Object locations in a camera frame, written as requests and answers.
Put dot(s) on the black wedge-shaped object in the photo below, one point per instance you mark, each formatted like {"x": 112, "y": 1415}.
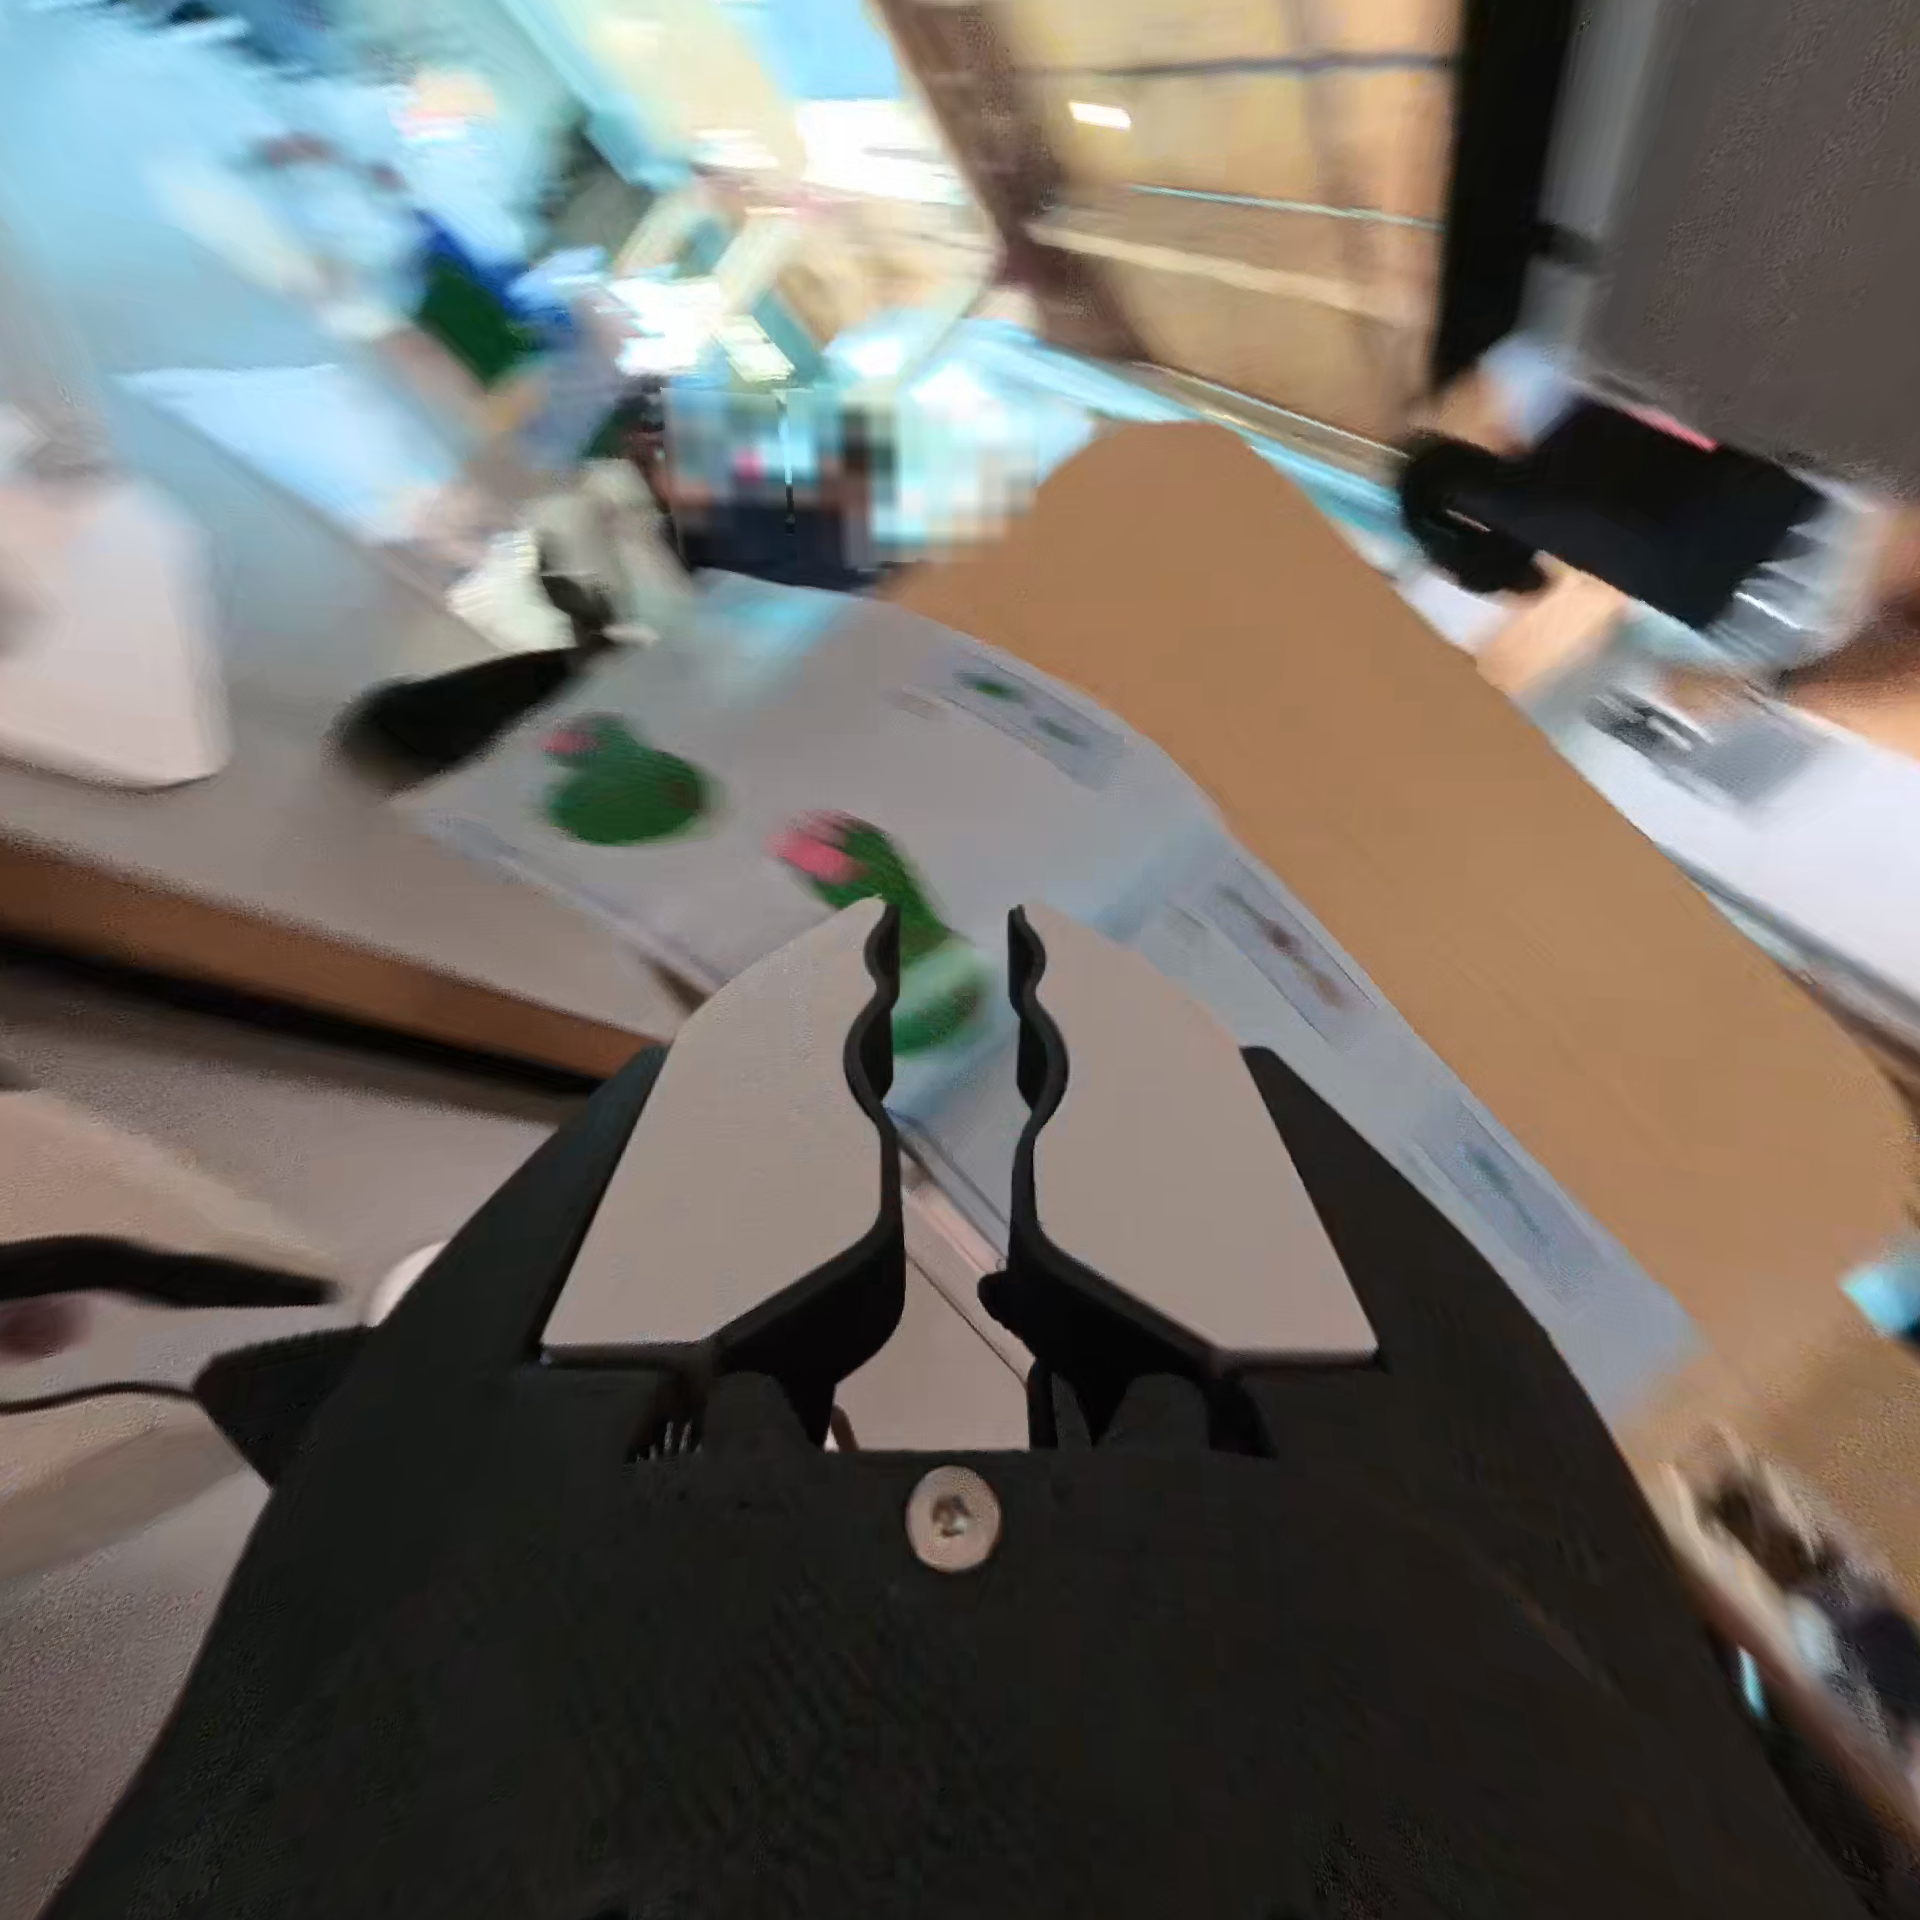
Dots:
{"x": 451, "y": 714}

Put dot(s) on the open instruction booklet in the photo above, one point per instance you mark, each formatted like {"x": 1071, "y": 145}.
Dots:
{"x": 779, "y": 705}

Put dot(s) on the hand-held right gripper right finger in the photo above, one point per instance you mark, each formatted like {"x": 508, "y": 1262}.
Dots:
{"x": 1185, "y": 1184}

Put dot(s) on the wood-edged desk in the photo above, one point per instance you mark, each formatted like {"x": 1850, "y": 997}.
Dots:
{"x": 299, "y": 961}

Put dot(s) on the wooden booklet board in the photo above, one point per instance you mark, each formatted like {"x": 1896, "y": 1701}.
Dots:
{"x": 1348, "y": 751}

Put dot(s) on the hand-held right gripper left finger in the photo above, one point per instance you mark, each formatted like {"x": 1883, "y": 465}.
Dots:
{"x": 721, "y": 1184}

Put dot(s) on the black bulky object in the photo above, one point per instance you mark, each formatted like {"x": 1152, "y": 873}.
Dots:
{"x": 1621, "y": 494}

